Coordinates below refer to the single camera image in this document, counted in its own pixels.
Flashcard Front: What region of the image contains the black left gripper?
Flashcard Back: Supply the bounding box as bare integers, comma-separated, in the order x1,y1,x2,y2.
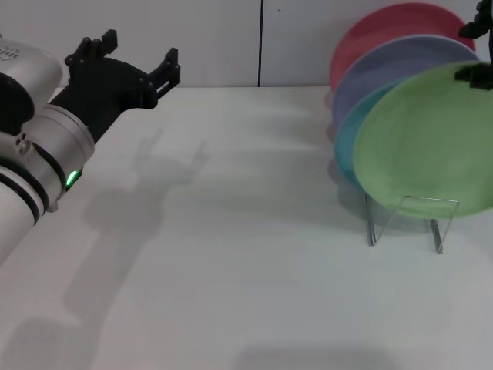
48,29,182,145

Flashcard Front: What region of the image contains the green plastic plate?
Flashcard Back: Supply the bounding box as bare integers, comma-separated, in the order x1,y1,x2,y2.
352,61,493,221

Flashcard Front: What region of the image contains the purple plastic plate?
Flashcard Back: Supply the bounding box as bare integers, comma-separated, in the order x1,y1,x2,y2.
331,34,482,128

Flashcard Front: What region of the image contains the red plastic plate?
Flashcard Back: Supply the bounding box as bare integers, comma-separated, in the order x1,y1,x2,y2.
329,2,477,93

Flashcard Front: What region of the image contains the light blue plastic plate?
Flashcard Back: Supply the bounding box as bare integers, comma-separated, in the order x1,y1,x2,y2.
334,82,401,190

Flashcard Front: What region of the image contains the silver wire plate rack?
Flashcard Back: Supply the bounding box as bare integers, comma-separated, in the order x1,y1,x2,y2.
364,192,460,255

